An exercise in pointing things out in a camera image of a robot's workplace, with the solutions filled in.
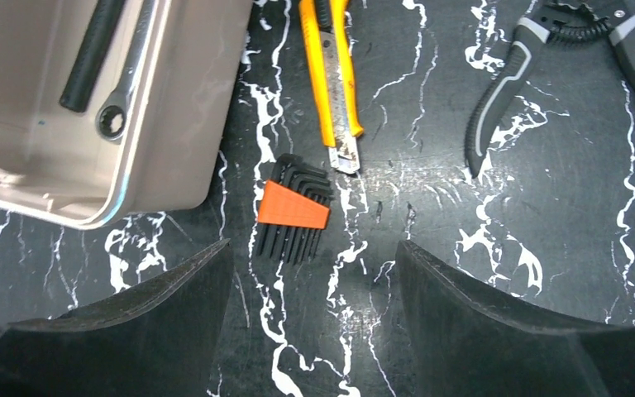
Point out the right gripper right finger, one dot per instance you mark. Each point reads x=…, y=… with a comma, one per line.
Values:
x=471, y=339

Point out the orange yellow utility knife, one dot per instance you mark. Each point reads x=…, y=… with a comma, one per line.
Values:
x=333, y=82

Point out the black handled hammer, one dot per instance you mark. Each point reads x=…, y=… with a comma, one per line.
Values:
x=92, y=52

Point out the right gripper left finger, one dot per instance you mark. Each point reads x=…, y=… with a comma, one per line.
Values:
x=157, y=338

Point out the steel combination wrench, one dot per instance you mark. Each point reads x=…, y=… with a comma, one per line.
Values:
x=113, y=114

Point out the orange hex key set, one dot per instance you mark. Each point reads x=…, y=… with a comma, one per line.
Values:
x=294, y=210

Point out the beige plastic tool box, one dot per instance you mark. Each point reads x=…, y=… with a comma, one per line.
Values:
x=54, y=165

